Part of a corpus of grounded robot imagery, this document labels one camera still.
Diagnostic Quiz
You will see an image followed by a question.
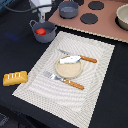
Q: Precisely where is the knife with orange handle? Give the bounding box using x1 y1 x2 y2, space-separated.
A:
58 49 97 63

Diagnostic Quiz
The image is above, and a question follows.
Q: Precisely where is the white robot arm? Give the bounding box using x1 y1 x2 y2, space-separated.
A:
29 0 52 22

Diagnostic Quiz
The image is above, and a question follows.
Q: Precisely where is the round wooden plate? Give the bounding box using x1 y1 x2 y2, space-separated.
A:
55 60 83 79

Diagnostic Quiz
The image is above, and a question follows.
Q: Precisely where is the beige bowl on stove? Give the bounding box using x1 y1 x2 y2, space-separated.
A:
116 4 128 30

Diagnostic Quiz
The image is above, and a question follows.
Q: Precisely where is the beige woven placemat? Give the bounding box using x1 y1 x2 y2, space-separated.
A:
13 31 114 128

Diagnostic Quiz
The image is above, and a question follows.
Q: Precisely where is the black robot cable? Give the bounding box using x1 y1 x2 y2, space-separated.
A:
3 0 44 14

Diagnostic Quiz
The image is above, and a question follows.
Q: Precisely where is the fork with orange handle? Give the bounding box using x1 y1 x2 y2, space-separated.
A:
43 71 84 90

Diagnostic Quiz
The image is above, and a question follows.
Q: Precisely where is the grey saucepan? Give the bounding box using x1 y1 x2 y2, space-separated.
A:
58 1 79 19

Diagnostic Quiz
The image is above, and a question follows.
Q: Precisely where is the brown toy stove top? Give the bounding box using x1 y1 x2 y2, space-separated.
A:
49 0 128 43

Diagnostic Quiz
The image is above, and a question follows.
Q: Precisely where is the yellow bread loaf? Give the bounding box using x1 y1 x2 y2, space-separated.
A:
3 71 28 86

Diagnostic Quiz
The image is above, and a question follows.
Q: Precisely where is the white blue fish toy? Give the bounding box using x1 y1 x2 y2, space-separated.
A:
60 56 81 64

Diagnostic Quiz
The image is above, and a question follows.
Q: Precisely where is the red tomato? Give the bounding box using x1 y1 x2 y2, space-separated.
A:
36 28 46 35

